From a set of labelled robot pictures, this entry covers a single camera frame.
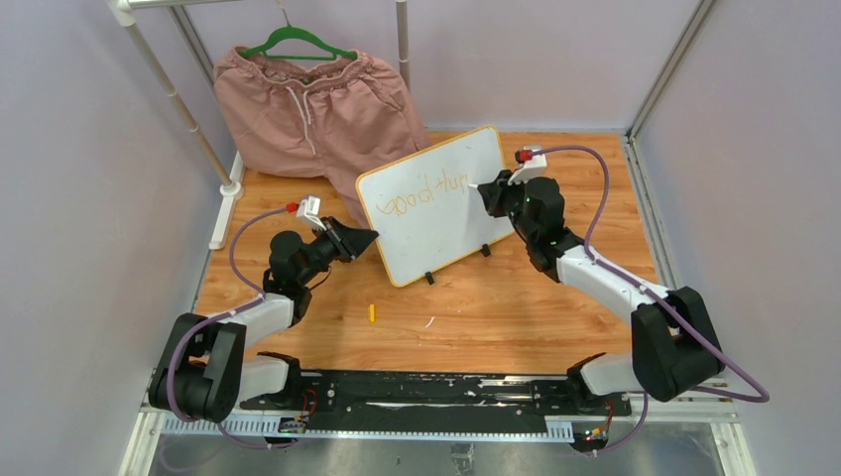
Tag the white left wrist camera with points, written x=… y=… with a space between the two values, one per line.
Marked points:
x=308 y=213

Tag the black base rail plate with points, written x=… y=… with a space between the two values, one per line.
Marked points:
x=439 y=406

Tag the pink shorts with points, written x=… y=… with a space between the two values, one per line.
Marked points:
x=337 y=120

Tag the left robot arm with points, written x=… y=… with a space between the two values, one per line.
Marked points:
x=203 y=373

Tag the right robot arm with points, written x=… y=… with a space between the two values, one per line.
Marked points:
x=673 y=340

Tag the yellow-framed whiteboard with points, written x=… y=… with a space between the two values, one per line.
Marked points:
x=426 y=215

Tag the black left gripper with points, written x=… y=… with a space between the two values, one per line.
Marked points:
x=347 y=243

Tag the aluminium frame post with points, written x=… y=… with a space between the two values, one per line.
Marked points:
x=633 y=152

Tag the green clothes hanger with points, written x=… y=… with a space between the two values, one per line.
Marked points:
x=317 y=48

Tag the white clothes rack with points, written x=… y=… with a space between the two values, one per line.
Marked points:
x=231 y=188

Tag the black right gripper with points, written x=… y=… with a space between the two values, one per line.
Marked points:
x=495 y=192

